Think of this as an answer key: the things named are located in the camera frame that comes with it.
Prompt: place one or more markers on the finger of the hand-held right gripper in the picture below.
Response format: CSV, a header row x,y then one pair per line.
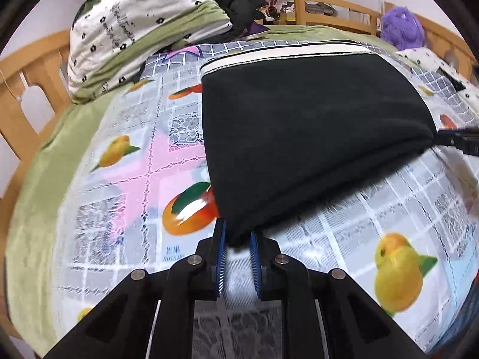
x,y
456,140

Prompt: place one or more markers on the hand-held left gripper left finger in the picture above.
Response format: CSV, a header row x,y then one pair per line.
x,y
221,258

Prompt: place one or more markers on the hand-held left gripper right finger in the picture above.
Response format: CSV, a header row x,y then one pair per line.
x,y
255,265

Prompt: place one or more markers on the black pants with white stripe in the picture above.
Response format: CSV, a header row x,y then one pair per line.
x,y
299,127

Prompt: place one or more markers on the white floral pillow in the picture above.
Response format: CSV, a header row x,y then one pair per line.
x,y
423,58

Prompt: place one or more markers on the fruit printed tablecloth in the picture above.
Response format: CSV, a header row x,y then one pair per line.
x,y
112,202

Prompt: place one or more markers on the purple plush toy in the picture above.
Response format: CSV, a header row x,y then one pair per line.
x,y
402,26

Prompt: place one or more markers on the green blanket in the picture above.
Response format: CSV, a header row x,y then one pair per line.
x,y
33,194

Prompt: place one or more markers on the yellow box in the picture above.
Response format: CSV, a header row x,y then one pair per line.
x,y
287,16

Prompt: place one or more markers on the purple cloth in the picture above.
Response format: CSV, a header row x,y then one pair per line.
x,y
258,28

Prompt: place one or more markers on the black clothing heap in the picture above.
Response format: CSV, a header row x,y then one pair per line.
x,y
239,7

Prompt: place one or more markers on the folded white floral quilt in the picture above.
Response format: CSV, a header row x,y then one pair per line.
x,y
123,11

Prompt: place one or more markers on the wooden bed frame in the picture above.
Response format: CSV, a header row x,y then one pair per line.
x,y
15,119

